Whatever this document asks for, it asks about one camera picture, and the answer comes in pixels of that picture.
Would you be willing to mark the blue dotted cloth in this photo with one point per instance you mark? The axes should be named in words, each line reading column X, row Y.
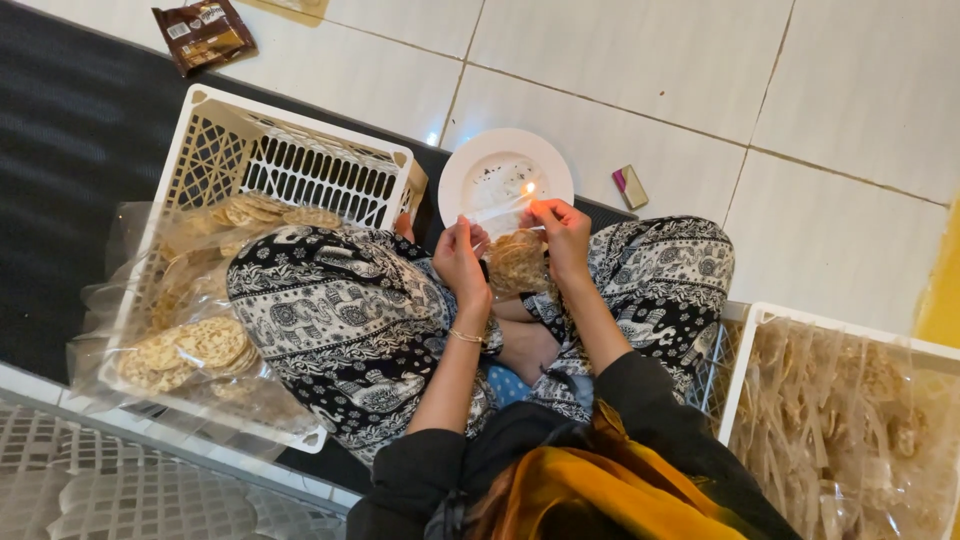
column 508, row 386

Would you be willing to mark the brown snack packet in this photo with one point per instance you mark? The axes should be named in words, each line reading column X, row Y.
column 204, row 34

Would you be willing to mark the black ribbed floor mat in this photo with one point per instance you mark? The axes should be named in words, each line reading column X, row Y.
column 75, row 187

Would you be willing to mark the person's left hand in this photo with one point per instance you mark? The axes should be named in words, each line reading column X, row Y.
column 459, row 264

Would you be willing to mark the tan paper piece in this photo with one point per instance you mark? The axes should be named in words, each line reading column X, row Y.
column 296, row 6

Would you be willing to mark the black white patterned trousers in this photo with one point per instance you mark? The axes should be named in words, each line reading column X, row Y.
column 337, row 315

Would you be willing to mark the gold and magenta lighter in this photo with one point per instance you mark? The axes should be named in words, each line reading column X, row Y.
column 631, row 187

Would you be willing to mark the clear packet of round crackers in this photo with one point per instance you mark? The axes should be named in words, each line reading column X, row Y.
column 517, row 262

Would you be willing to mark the white round plate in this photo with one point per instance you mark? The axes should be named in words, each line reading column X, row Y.
column 480, row 169

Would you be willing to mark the small lit candle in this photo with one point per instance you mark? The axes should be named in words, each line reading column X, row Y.
column 528, row 190

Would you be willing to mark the person's bare foot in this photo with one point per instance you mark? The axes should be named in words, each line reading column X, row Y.
column 529, row 349
column 404, row 227

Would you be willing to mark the person's left fingers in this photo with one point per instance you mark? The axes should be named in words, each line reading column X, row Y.
column 465, row 231

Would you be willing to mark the yellow orange scarf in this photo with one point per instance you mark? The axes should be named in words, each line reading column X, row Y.
column 600, row 491

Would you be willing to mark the white embossed plastic sheet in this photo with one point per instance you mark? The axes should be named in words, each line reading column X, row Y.
column 112, row 487

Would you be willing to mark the person's right hand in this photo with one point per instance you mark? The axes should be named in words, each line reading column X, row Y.
column 568, row 238

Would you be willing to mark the black long-sleeved top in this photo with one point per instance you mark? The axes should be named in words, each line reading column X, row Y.
column 420, row 480

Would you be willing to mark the white lattice plastic crate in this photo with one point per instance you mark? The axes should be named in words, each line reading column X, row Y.
column 300, row 161

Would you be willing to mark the person's right fingers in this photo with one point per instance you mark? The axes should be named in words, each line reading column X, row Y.
column 546, row 213

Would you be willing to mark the heap of sealed cracker packets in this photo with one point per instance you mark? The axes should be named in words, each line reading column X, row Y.
column 847, row 435

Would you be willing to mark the bag of loose round crackers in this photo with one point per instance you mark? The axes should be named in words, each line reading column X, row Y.
column 199, row 345

